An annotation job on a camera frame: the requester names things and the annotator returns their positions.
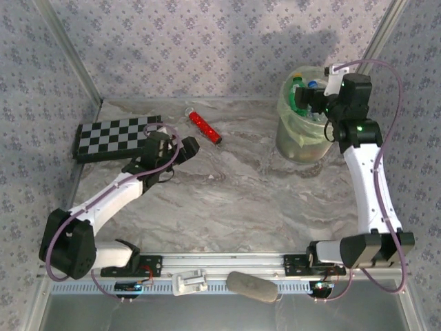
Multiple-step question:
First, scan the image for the white plastic bracket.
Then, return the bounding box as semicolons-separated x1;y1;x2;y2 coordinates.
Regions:
171;268;209;297

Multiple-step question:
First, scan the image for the aluminium frame post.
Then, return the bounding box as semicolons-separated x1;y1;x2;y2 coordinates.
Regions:
32;0;105;106
358;0;413;75

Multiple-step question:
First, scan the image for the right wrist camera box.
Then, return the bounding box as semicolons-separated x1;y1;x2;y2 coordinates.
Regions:
324;63;345;98

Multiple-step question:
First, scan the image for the grey front panel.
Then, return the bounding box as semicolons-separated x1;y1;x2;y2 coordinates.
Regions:
41;292;411;331

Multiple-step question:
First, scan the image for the translucent green waste bin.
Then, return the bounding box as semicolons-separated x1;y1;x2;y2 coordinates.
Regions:
274;64;337;166

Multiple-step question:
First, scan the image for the left wrist black cable loop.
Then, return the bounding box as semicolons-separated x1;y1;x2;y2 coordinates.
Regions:
156;168;175;184

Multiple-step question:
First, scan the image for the grey oval stone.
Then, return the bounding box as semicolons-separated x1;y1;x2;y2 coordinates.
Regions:
225;270;280;304

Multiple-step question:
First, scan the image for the thin red wire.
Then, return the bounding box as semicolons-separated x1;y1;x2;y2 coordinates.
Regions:
323;265;347;285
137;264;155;286

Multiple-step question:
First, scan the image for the aluminium extrusion rail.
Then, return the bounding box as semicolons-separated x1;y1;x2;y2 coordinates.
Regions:
37;251;413;279

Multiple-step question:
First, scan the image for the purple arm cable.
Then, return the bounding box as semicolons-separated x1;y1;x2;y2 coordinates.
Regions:
311;59;408;304
43;122;183;304

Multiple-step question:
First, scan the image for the red glitter tube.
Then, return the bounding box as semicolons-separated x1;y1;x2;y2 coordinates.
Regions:
185;107;223;146

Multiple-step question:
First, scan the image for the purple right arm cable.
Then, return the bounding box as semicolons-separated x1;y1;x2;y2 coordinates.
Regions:
311;59;408;304

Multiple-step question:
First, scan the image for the black grey chessboard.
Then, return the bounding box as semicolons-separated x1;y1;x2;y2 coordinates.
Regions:
72;115;165;165

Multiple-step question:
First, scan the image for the right wrist black cable loop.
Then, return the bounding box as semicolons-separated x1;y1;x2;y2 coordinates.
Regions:
324;119;340;143

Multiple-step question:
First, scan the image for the grey slotted cable duct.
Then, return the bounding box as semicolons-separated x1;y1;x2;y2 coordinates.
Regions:
50;279;320;296

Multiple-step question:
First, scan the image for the wrist black cable loop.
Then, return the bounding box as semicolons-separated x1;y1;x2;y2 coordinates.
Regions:
156;168;175;184
324;119;340;143

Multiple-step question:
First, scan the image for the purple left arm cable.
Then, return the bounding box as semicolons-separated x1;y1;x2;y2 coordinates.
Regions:
43;122;183;304

